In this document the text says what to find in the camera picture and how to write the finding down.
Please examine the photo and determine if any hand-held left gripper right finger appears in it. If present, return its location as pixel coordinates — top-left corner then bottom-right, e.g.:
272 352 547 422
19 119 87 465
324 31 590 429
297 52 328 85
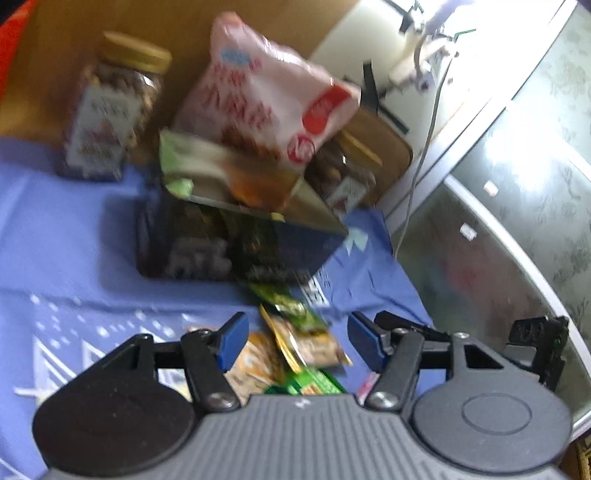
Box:
346 311 505 410

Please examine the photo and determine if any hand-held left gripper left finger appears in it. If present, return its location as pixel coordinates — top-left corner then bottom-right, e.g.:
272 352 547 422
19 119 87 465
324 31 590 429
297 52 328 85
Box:
99 311 250 413

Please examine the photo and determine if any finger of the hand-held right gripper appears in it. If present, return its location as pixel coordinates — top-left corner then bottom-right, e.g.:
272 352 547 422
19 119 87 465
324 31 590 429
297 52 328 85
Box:
502 316 570 391

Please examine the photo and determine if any orange snack packet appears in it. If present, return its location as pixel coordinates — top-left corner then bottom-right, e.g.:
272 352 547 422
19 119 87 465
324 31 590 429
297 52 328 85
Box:
225 331 288 398

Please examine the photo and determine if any pink snack packet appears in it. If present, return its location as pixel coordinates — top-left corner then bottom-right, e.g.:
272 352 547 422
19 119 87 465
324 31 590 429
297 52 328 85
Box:
356 372 382 399

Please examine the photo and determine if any yellow nut snack packet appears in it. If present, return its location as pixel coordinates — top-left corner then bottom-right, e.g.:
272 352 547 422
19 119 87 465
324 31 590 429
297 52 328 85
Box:
259 304 353 373

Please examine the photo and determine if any dark printed tin box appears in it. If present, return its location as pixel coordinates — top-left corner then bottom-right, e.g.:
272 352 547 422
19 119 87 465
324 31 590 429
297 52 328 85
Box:
135 129 350 283

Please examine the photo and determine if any brown white snack packet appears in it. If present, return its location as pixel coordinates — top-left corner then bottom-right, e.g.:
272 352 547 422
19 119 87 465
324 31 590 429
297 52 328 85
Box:
185 137 302 209

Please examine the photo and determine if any pale green snack packet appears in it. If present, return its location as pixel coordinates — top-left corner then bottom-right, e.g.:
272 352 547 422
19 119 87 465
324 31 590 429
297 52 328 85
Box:
159 130 195 200

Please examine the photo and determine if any pecan jar gold lid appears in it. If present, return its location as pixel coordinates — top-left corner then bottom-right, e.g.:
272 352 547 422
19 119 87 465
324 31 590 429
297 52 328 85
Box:
304 133 385 219

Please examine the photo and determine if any frosted glass door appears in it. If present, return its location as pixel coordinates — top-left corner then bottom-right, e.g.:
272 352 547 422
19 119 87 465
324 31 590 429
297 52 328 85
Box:
382 0 591 403

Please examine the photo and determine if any blue printed blanket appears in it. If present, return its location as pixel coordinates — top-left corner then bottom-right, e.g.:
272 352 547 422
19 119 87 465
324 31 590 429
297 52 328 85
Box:
0 136 435 480

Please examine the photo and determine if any black tape strip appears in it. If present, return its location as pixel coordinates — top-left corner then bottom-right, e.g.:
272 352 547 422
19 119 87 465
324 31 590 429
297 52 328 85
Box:
362 62 380 117
376 109 410 136

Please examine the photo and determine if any pink snack bag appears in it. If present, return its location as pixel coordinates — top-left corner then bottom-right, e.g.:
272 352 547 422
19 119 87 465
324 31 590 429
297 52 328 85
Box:
174 11 362 172

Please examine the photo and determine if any cashew jar gold lid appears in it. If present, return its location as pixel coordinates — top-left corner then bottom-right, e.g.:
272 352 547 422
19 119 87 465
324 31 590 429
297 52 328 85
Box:
58 31 172 182

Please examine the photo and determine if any white power strip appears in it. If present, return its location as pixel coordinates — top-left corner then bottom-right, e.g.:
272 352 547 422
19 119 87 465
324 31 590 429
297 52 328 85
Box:
390 25 459 89

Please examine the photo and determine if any wooden board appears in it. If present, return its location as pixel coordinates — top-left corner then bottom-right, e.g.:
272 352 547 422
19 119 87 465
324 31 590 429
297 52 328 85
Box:
0 0 362 163

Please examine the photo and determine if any white cable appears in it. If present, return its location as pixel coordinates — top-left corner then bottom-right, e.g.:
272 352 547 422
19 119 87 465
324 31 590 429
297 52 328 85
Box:
390 52 456 258

